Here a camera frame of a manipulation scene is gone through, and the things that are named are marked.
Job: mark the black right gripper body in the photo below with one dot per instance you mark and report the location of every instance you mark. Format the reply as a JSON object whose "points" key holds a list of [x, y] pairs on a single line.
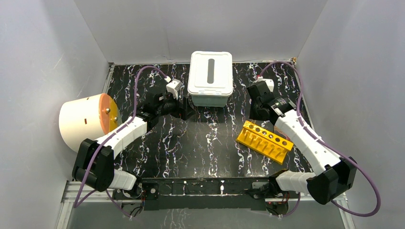
{"points": [[254, 113]]}

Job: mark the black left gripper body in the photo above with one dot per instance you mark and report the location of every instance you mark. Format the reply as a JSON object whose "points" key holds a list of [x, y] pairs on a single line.
{"points": [[183, 107]]}

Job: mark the white bin lid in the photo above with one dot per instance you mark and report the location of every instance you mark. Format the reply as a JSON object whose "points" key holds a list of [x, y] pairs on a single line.
{"points": [[211, 74]]}

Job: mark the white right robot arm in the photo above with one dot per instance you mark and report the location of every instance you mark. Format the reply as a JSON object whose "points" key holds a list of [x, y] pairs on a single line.
{"points": [[331, 174]]}

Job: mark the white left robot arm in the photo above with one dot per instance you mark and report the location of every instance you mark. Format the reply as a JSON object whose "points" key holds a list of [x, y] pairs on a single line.
{"points": [[94, 164]]}

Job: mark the yellow test tube rack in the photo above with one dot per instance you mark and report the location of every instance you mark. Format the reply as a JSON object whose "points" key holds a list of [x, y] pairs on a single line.
{"points": [[264, 142]]}

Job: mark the mint green plastic bin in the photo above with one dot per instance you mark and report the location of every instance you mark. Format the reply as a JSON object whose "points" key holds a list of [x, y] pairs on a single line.
{"points": [[209, 100]]}

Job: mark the white drum orange face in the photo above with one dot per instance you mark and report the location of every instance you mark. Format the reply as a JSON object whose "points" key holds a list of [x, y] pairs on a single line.
{"points": [[90, 117]]}

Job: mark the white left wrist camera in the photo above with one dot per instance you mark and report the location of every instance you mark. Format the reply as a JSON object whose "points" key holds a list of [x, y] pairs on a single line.
{"points": [[174, 87]]}

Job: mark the aluminium frame rail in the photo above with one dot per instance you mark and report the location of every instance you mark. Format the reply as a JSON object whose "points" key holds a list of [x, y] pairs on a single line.
{"points": [[197, 204]]}

